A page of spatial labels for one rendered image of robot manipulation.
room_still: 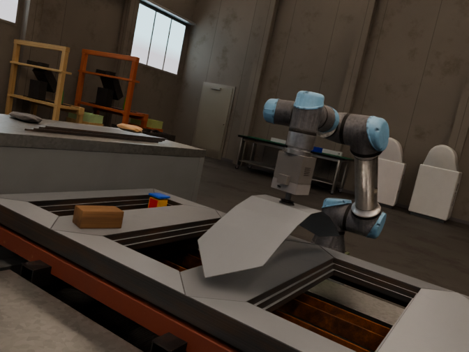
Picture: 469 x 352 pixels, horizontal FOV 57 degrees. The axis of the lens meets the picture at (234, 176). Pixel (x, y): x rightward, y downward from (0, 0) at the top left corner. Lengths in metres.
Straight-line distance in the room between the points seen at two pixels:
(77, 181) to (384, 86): 10.13
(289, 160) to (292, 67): 11.02
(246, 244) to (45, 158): 0.84
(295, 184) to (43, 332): 0.67
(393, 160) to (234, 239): 9.33
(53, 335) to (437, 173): 9.49
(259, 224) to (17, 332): 0.56
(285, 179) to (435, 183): 9.00
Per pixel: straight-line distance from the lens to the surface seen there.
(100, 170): 1.74
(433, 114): 11.09
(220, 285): 0.99
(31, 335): 0.96
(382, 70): 11.43
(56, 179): 1.63
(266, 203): 1.16
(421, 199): 10.13
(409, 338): 1.01
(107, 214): 1.24
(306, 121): 1.14
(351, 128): 1.59
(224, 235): 1.04
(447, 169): 10.10
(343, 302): 1.64
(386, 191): 10.25
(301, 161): 1.13
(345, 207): 1.86
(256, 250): 0.99
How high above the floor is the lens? 1.23
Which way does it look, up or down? 7 degrees down
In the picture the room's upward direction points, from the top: 12 degrees clockwise
